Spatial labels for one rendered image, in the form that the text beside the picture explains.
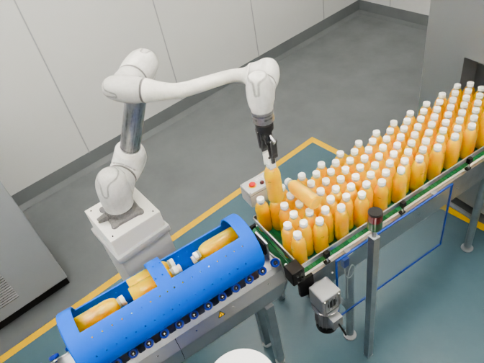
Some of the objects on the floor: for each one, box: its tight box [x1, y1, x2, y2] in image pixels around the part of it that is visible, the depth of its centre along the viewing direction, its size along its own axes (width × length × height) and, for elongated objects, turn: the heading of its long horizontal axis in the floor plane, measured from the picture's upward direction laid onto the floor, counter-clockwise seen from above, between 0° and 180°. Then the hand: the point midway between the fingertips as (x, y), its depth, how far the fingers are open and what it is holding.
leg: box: [263, 303, 284, 363], centre depth 262 cm, size 6×6×63 cm
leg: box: [255, 308, 272, 348], centre depth 271 cm, size 6×6×63 cm
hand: (269, 160), depth 196 cm, fingers closed on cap, 4 cm apart
